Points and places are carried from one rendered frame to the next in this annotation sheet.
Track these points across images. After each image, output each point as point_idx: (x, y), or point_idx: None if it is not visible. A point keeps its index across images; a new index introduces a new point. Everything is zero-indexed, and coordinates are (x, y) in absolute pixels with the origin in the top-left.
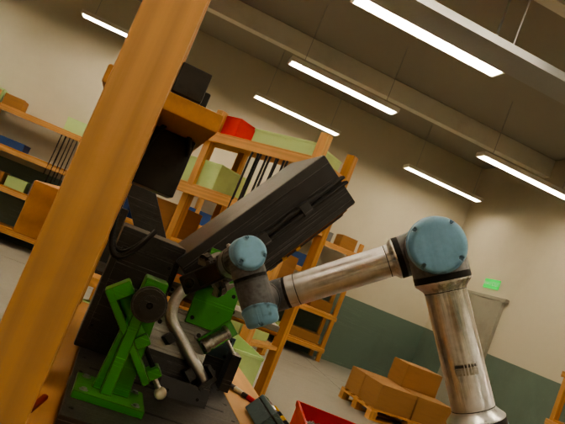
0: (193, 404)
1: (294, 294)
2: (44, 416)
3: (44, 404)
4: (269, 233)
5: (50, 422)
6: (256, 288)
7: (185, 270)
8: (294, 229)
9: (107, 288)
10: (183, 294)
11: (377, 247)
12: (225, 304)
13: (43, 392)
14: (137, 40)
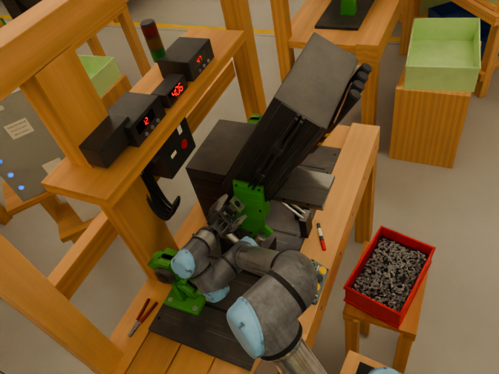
0: (255, 276)
1: (242, 268)
2: (148, 323)
3: (155, 308)
4: (260, 171)
5: (148, 329)
6: (197, 285)
7: (229, 191)
8: (283, 159)
9: (149, 260)
10: None
11: (270, 258)
12: (257, 216)
13: (161, 294)
14: None
